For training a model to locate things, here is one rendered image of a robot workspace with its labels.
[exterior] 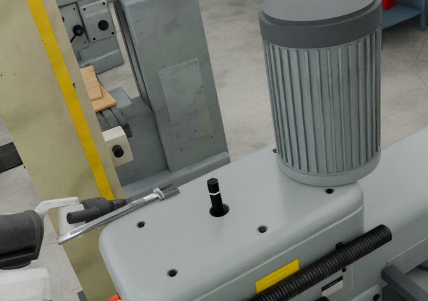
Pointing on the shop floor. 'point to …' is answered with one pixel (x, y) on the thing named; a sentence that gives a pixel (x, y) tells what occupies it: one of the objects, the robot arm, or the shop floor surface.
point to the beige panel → (54, 119)
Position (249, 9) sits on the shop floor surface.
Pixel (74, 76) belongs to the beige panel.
